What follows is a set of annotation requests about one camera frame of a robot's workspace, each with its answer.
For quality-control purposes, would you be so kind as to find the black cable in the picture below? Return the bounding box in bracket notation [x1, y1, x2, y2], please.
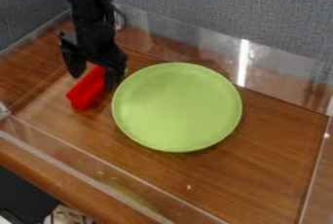
[111, 3, 128, 31]

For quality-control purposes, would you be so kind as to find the red block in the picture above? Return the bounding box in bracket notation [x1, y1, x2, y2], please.
[67, 66, 104, 111]

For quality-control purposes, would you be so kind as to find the green round plate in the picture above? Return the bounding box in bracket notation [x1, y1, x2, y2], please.
[112, 62, 242, 153]

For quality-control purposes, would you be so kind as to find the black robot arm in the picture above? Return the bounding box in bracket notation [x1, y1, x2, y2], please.
[59, 0, 127, 92]

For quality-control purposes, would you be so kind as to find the clear acrylic enclosure wall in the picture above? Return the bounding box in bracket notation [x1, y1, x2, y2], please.
[0, 8, 333, 224]

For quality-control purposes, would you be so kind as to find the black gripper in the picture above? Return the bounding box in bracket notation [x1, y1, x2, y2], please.
[59, 23, 127, 92]

